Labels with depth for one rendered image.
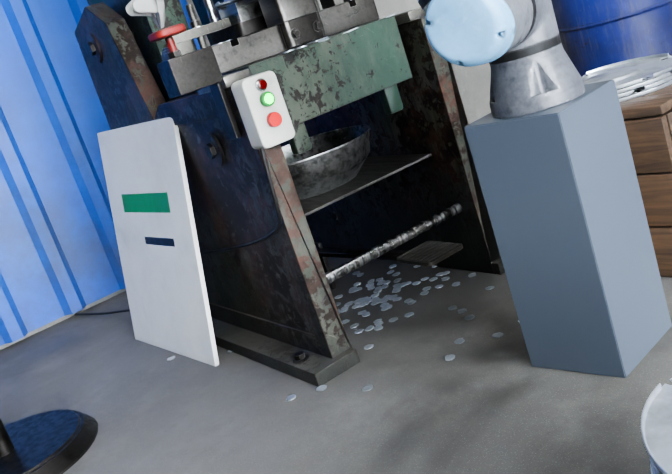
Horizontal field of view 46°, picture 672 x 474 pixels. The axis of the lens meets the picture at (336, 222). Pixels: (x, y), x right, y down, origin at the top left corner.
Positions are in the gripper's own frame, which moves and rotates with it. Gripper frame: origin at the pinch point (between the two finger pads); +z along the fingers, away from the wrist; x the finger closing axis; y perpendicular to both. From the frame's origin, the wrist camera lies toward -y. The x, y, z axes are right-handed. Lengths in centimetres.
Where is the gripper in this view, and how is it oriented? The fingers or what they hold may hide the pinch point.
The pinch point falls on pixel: (162, 20)
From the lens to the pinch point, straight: 157.5
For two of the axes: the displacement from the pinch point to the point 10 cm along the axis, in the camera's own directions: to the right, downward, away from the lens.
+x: 5.4, 0.4, -8.4
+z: 3.1, 9.2, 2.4
